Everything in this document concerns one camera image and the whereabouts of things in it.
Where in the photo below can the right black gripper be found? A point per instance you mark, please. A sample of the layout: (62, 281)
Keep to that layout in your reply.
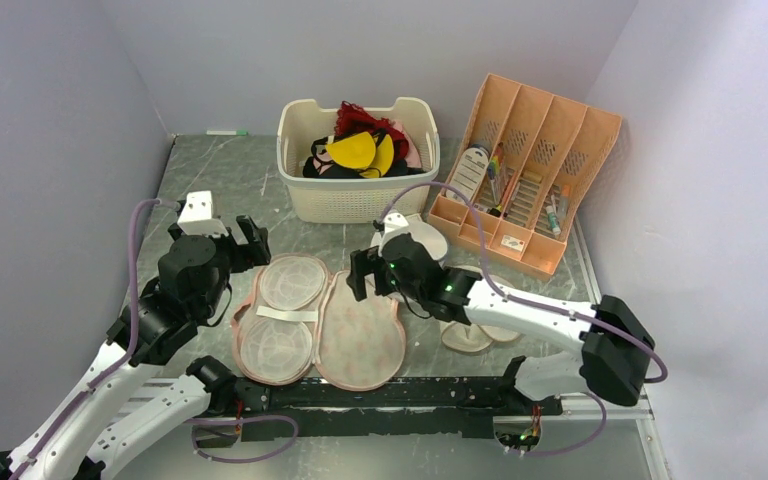
(365, 262)

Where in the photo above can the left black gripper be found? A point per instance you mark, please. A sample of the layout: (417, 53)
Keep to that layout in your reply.
(256, 250)

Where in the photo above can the floral pink laundry bag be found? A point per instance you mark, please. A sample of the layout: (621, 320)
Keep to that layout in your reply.
(300, 316)

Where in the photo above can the yellow black bra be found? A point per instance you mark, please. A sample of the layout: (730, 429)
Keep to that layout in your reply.
(357, 152)

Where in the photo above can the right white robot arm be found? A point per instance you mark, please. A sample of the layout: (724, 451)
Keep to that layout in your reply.
(605, 350)

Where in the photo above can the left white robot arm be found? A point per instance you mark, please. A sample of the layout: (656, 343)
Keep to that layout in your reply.
(81, 439)

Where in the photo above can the white mesh cylinder laundry bag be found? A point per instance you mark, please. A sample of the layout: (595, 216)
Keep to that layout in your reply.
(417, 238)

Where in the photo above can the cream plastic laundry basket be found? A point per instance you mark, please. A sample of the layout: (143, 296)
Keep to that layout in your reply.
(346, 201)

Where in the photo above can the black garment in basket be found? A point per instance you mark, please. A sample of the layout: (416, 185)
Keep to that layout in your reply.
(316, 169)

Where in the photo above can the pink garment in basket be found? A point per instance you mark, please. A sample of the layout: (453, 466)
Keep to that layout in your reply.
(413, 159)

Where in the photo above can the white green marker pen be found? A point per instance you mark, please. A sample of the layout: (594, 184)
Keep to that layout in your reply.
(228, 133)

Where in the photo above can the red lace garment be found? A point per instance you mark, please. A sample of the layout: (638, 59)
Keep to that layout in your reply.
(354, 119)

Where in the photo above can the small white label card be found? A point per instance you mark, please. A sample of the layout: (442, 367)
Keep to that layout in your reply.
(512, 243)

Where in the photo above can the white labelled bottle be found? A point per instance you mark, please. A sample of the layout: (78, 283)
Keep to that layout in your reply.
(470, 170)

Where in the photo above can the pens in organizer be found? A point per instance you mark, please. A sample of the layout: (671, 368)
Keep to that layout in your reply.
(500, 174)

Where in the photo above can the white glue stick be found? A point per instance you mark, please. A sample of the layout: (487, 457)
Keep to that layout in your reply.
(553, 220)

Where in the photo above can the orange desk file organizer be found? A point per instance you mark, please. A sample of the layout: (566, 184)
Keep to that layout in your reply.
(559, 146)

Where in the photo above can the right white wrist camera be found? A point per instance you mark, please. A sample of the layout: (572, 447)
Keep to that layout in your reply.
(393, 224)

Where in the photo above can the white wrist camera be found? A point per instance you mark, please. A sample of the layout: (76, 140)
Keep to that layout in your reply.
(393, 224)
(198, 215)

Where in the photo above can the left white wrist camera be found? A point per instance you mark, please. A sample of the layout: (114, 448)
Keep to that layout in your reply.
(198, 215)

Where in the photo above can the black metal base rail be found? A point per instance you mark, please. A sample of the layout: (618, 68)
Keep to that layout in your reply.
(472, 407)

